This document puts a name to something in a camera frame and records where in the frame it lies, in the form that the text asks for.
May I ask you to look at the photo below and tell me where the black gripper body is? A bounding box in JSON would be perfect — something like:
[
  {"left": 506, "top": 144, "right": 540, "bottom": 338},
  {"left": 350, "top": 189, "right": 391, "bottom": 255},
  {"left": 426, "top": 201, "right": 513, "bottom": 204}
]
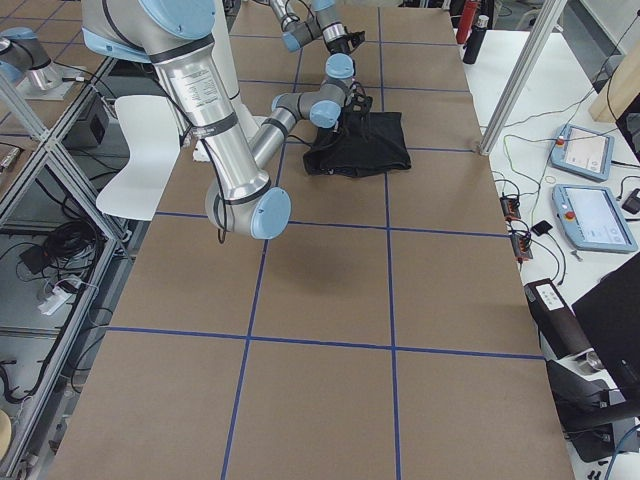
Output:
[{"left": 329, "top": 38, "right": 351, "bottom": 55}]

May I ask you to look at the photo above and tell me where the black graphic t-shirt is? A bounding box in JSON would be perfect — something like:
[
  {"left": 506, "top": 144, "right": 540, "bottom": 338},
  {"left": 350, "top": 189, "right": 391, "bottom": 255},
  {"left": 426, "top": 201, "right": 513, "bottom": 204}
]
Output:
[{"left": 303, "top": 112, "right": 412, "bottom": 178}]

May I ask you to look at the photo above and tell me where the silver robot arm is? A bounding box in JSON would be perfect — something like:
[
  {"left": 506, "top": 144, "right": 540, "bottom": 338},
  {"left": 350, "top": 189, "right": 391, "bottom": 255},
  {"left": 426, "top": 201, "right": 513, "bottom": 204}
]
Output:
[
  {"left": 267, "top": 1, "right": 361, "bottom": 55},
  {"left": 81, "top": 1, "right": 355, "bottom": 240}
]

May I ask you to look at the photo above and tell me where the red cylinder bottle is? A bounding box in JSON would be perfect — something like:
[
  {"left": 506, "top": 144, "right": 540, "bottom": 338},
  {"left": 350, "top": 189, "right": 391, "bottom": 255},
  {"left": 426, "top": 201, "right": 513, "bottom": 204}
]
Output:
[{"left": 456, "top": 0, "right": 478, "bottom": 45}]

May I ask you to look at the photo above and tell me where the black water bottle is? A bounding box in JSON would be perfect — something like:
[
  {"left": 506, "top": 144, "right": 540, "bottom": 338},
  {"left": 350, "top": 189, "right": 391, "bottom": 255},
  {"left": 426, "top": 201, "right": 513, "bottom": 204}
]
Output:
[{"left": 462, "top": 14, "right": 490, "bottom": 65}]

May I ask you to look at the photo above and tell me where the white plastic chair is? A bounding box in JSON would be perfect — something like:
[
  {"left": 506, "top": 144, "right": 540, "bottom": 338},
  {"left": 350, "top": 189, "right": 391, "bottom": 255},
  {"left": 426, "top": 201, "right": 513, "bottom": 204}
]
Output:
[{"left": 96, "top": 95, "right": 180, "bottom": 221}]

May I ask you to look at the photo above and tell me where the orange electronics board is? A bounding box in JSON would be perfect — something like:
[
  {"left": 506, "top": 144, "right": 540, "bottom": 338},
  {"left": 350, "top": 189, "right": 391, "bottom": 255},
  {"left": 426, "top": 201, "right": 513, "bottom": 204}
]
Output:
[
  {"left": 500, "top": 195, "right": 522, "bottom": 221},
  {"left": 510, "top": 232, "right": 533, "bottom": 264}
]

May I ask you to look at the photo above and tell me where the far blue teach pendant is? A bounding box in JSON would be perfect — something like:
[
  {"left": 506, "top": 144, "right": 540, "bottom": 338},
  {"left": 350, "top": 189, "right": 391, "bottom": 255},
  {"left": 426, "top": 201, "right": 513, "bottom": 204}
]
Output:
[{"left": 550, "top": 124, "right": 615, "bottom": 182}]

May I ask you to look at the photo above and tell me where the blue teach pendant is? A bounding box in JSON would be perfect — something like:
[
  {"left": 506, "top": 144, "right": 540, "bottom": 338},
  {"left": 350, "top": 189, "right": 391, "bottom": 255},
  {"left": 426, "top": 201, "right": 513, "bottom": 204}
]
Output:
[
  {"left": 552, "top": 184, "right": 638, "bottom": 253},
  {"left": 550, "top": 124, "right": 615, "bottom": 182}
]

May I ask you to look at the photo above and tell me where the small black square pad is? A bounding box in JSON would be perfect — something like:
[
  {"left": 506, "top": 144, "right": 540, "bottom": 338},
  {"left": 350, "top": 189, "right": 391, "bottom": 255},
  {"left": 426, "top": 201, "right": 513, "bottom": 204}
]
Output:
[{"left": 531, "top": 220, "right": 553, "bottom": 236}]

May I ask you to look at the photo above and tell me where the near blue teach pendant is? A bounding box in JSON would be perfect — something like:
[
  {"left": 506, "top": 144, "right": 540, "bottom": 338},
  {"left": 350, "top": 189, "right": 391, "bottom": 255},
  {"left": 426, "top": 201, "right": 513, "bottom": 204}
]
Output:
[{"left": 552, "top": 184, "right": 638, "bottom": 253}]

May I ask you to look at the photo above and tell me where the black box with label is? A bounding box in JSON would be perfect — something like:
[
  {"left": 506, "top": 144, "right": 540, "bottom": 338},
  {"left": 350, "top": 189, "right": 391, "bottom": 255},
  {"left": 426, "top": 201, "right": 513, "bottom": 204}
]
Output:
[{"left": 524, "top": 279, "right": 592, "bottom": 358}]

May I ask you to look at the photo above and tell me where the black monitor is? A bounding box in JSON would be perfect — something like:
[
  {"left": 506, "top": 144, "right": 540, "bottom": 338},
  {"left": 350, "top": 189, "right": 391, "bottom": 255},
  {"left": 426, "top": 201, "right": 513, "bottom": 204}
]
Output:
[{"left": 572, "top": 255, "right": 639, "bottom": 399}]

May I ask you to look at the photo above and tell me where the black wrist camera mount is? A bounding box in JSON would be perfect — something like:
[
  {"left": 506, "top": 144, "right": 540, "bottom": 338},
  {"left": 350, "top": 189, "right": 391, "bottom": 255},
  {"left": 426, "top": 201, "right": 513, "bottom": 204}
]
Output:
[
  {"left": 345, "top": 31, "right": 366, "bottom": 53},
  {"left": 343, "top": 81, "right": 373, "bottom": 116}
]

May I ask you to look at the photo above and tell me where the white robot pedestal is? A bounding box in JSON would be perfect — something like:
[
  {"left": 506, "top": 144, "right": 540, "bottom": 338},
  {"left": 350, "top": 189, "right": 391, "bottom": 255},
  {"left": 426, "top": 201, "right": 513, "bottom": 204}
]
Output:
[{"left": 212, "top": 0, "right": 265, "bottom": 141}]

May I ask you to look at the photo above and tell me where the aluminium frame post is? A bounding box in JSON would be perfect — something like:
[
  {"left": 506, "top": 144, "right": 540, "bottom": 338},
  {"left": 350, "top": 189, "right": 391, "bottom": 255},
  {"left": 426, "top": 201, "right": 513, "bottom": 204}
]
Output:
[{"left": 478, "top": 0, "right": 567, "bottom": 156}]

